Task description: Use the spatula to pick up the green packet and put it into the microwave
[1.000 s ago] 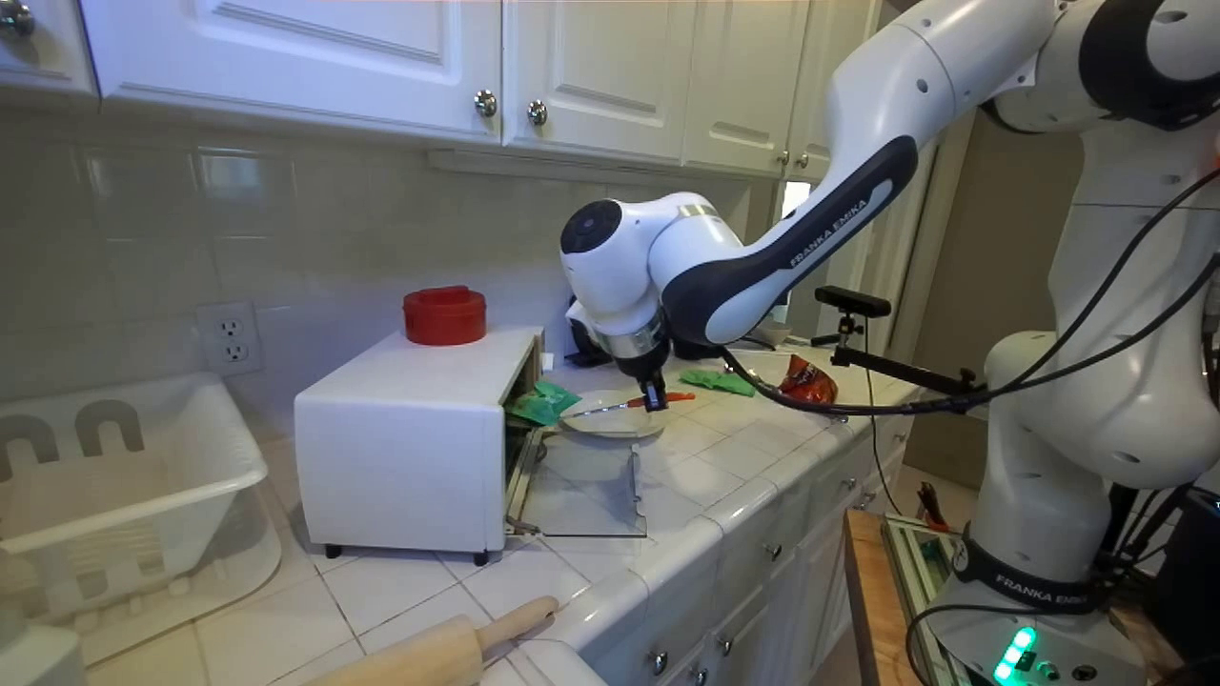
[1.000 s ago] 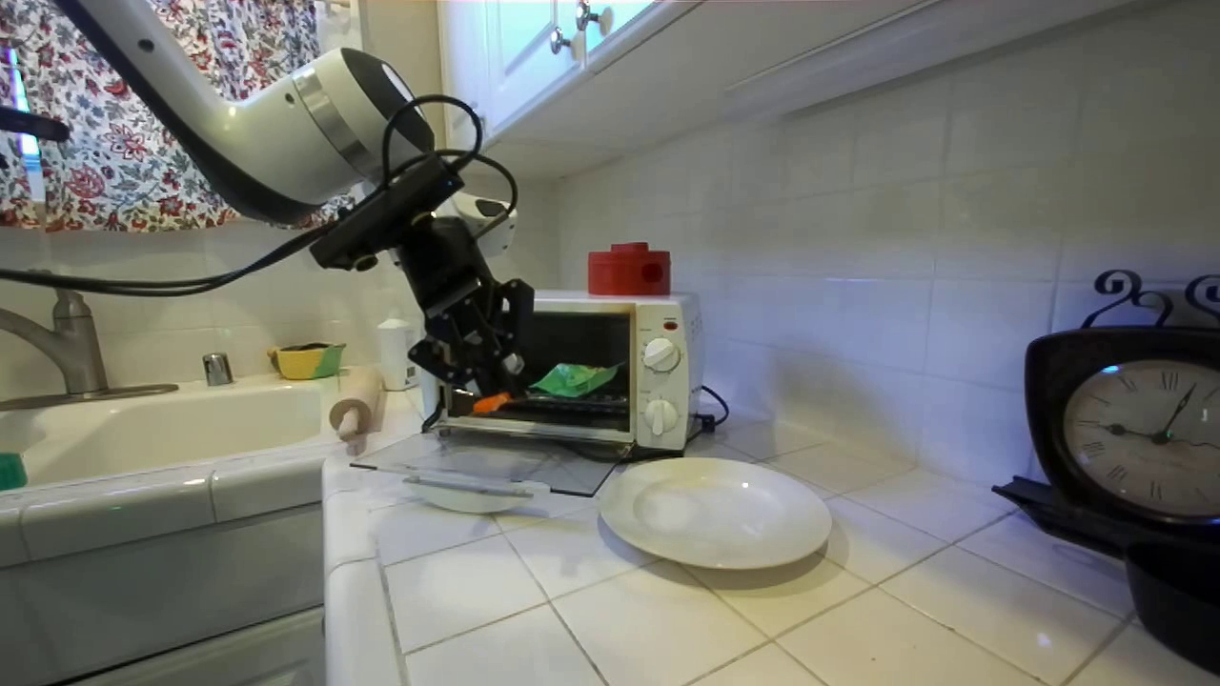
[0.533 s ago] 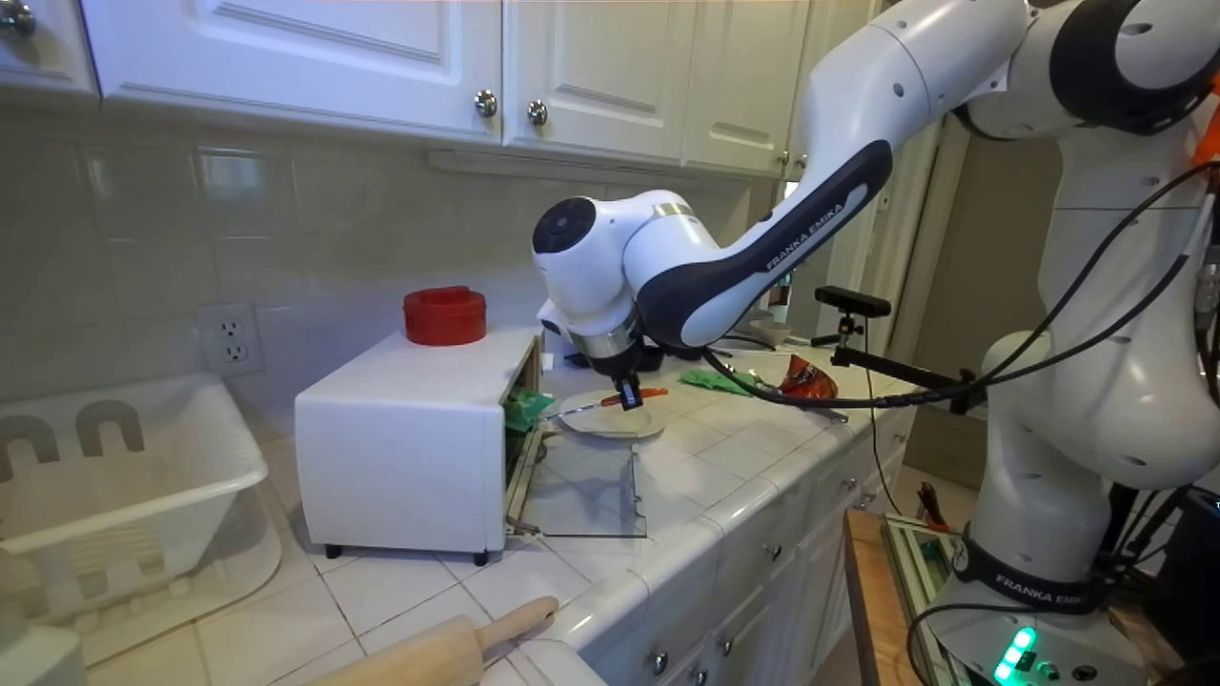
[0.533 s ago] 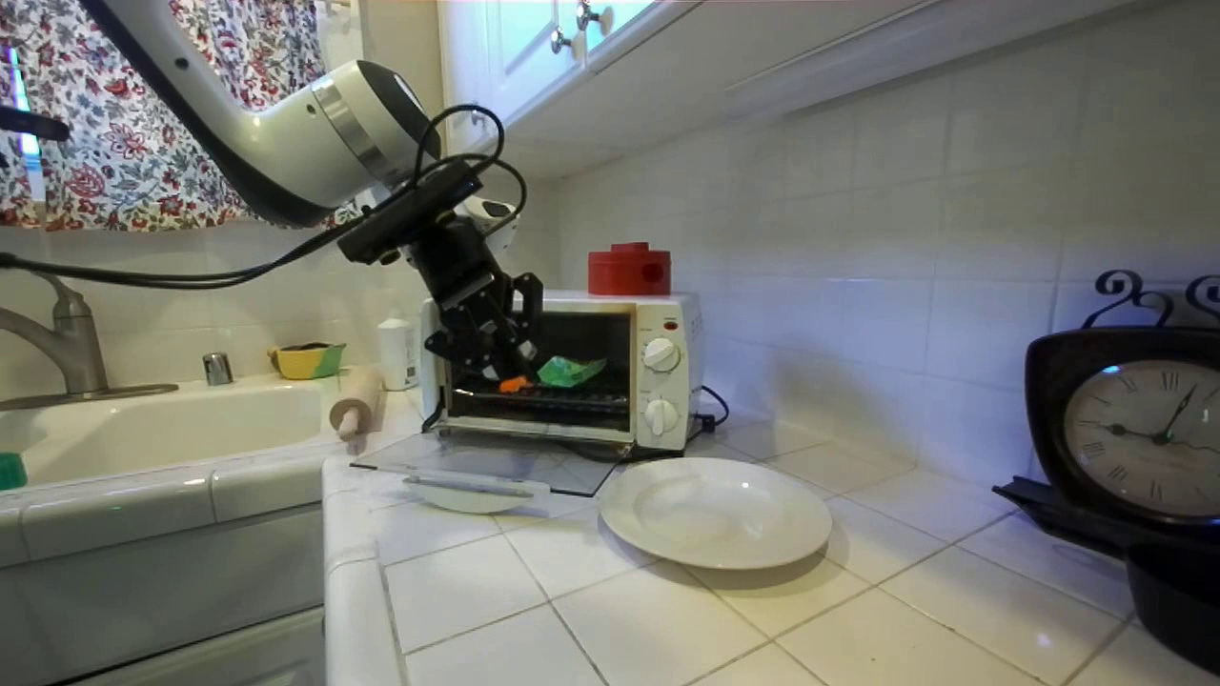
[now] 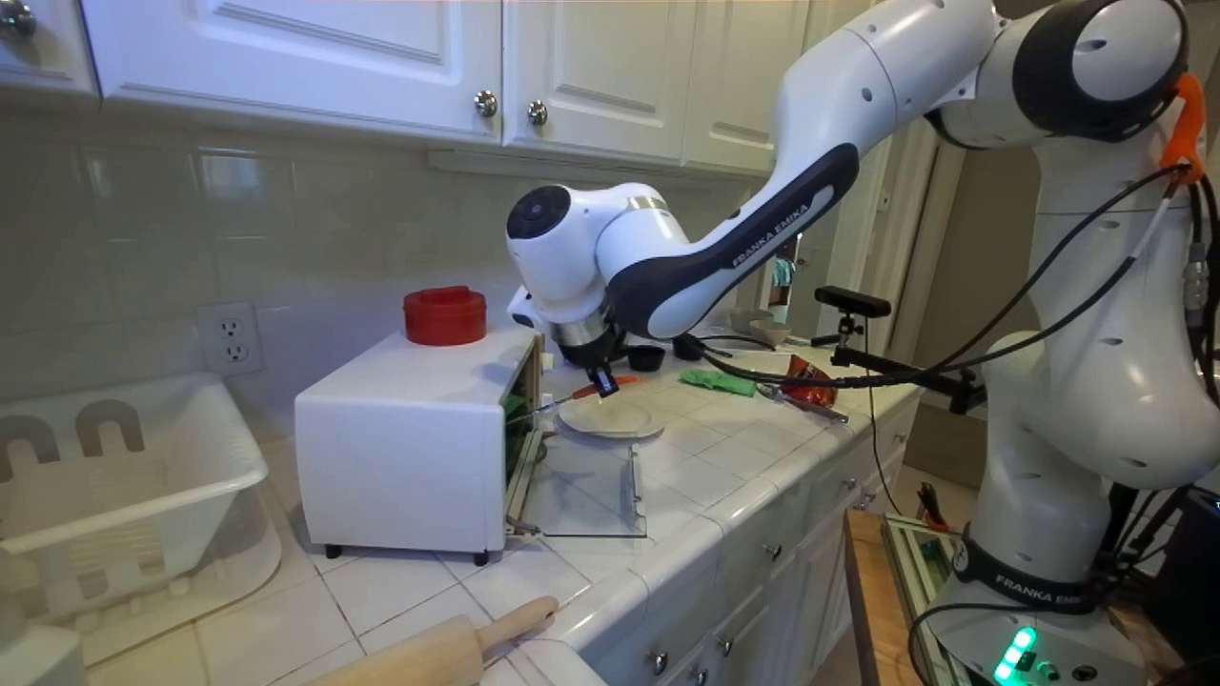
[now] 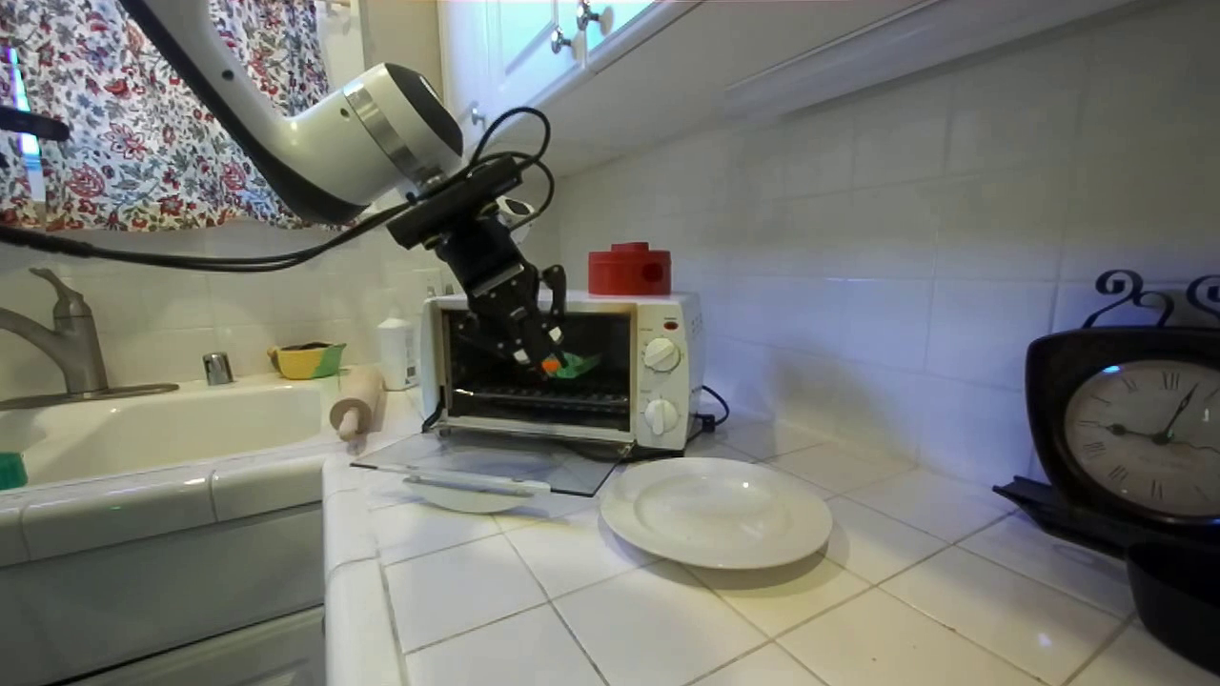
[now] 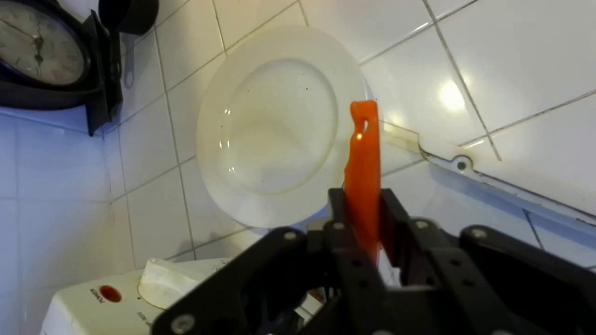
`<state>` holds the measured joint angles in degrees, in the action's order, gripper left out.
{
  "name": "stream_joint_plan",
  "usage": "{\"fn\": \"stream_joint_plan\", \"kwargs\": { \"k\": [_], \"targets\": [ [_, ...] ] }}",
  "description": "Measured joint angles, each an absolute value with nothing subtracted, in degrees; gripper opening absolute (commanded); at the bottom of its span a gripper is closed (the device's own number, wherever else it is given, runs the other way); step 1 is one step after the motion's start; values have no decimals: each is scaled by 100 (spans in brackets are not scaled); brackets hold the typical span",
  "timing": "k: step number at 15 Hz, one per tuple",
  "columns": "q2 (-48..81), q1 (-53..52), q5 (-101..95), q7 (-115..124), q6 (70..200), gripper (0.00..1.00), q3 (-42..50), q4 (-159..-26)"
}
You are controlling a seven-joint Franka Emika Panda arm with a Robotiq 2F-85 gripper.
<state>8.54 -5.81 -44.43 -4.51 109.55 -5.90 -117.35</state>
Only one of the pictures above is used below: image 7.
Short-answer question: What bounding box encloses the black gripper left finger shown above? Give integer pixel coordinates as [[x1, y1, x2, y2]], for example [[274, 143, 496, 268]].
[[151, 186, 399, 335]]

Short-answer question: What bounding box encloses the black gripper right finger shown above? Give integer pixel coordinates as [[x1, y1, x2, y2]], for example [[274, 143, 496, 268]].
[[379, 186, 596, 335]]

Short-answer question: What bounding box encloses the metal spatula with orange handle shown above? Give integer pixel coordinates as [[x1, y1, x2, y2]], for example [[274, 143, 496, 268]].
[[343, 99, 384, 259]]

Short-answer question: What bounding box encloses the white round plate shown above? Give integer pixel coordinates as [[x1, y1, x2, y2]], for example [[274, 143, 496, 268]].
[[194, 24, 369, 231]]

